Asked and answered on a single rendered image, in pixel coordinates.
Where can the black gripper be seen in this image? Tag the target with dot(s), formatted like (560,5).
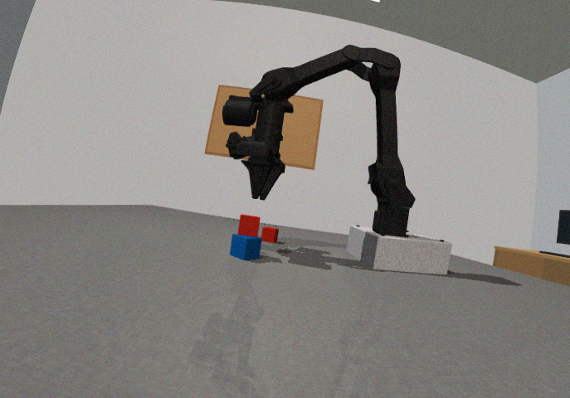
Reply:
(264,165)

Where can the red cube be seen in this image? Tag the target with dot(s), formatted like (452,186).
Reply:
(249,225)
(269,234)

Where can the blue cube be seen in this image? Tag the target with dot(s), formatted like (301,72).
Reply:
(245,247)

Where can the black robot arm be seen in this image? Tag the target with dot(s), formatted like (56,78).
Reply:
(386,175)

